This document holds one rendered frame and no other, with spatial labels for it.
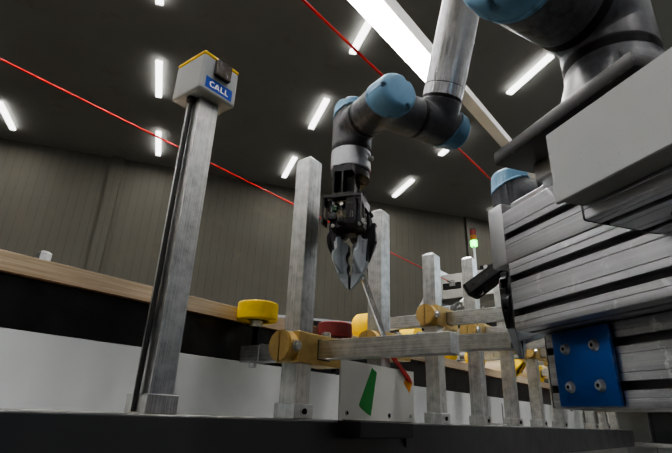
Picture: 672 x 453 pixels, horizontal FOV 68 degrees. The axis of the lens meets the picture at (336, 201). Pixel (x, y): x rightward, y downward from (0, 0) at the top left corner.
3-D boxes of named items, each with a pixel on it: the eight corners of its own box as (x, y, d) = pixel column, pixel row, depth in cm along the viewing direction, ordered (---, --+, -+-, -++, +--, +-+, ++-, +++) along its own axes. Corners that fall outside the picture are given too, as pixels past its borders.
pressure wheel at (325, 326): (357, 374, 113) (358, 323, 118) (336, 371, 107) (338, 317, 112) (330, 374, 118) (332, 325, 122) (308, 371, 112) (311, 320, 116)
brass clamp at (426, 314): (460, 331, 129) (459, 312, 131) (436, 323, 119) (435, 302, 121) (438, 333, 132) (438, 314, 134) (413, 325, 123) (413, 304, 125)
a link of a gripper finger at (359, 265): (341, 282, 81) (343, 229, 85) (351, 290, 86) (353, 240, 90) (360, 281, 80) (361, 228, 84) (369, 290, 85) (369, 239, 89)
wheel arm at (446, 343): (461, 361, 72) (459, 331, 73) (450, 358, 69) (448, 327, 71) (251, 368, 96) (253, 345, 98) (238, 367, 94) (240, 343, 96)
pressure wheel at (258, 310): (272, 364, 99) (277, 306, 103) (275, 360, 92) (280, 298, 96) (231, 362, 98) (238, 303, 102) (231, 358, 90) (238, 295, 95)
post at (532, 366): (548, 441, 168) (531, 299, 187) (544, 441, 165) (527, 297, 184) (537, 440, 170) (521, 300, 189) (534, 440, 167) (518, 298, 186)
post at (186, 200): (176, 414, 61) (223, 106, 79) (141, 413, 58) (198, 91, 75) (155, 413, 64) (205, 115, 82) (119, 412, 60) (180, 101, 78)
